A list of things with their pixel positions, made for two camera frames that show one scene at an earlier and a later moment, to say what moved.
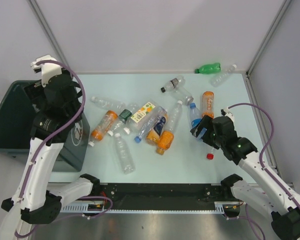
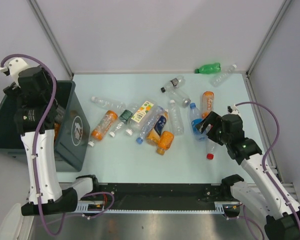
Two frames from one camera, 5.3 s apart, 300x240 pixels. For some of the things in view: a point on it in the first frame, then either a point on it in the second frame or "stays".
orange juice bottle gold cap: x=165 y=141 stays
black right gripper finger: x=207 y=139 to x=211 y=133
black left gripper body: x=69 y=111 to x=14 y=92
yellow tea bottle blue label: x=153 y=134 stays
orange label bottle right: x=208 y=104 stays
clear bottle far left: x=108 y=104 stays
